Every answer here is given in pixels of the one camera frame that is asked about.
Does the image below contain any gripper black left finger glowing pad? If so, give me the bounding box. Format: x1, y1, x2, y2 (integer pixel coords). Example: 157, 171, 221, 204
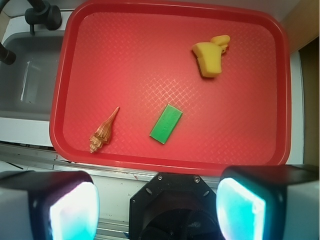
0, 170, 100, 240

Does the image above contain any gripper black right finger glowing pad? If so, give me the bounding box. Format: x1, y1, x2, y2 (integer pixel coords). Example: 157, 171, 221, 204
216, 164, 320, 240

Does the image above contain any brown spiral sea shell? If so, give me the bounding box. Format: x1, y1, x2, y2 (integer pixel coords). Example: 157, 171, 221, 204
89, 106, 120, 154

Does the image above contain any green rectangular block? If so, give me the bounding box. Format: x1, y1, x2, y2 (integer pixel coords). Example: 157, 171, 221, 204
149, 104, 183, 144

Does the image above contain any grey sink basin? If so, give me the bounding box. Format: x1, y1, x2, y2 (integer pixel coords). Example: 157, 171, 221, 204
0, 31, 64, 121

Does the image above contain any yellow sponge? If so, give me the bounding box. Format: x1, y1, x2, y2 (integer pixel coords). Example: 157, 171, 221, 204
191, 42, 223, 78

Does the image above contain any red plastic tray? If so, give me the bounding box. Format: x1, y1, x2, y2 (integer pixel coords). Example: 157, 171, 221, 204
49, 0, 292, 176

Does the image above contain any yellow rubber duck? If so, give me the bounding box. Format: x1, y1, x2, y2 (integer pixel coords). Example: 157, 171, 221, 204
210, 34, 231, 54

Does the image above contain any black faucet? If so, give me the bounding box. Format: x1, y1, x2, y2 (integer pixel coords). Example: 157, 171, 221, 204
0, 0, 62, 65

